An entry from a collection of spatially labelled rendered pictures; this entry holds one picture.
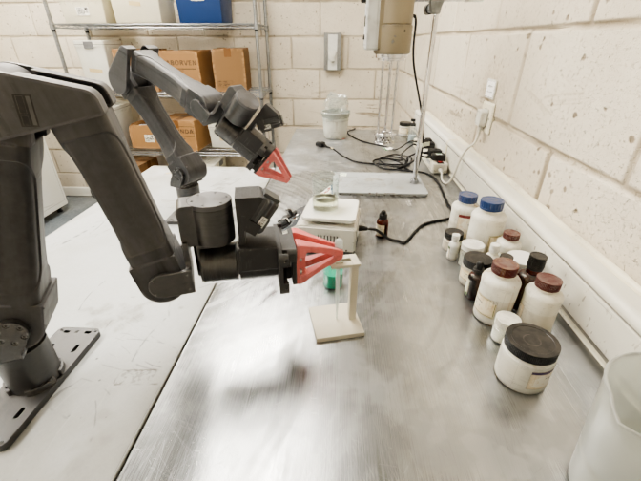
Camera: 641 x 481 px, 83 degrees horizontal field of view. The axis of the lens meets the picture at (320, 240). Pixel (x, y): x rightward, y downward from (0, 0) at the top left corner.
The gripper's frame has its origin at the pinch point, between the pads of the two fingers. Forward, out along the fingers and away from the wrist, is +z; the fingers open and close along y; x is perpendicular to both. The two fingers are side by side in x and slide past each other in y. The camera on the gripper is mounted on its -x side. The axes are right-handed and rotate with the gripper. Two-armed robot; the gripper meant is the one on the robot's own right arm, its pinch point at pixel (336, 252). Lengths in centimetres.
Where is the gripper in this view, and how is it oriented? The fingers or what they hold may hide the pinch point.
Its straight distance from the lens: 55.3
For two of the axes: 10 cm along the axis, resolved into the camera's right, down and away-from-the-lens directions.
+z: 9.8, -0.8, 1.7
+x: -0.1, 8.8, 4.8
